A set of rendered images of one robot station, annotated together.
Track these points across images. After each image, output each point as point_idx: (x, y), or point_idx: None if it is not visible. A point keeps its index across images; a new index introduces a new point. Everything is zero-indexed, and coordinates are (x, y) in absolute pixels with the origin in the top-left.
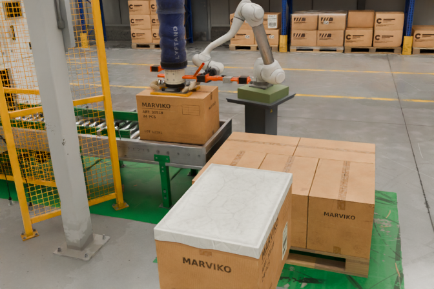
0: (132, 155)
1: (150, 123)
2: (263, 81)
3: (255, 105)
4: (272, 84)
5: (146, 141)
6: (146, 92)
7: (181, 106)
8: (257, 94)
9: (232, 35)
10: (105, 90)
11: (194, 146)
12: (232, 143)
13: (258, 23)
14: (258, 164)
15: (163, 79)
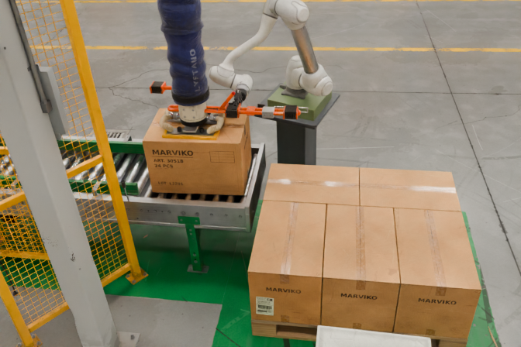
0: (147, 217)
1: (165, 173)
2: (301, 88)
3: (294, 123)
4: None
5: (166, 200)
6: (155, 133)
7: (208, 152)
8: None
9: (263, 39)
10: (104, 149)
11: (232, 206)
12: (277, 188)
13: (300, 26)
14: (322, 228)
15: None
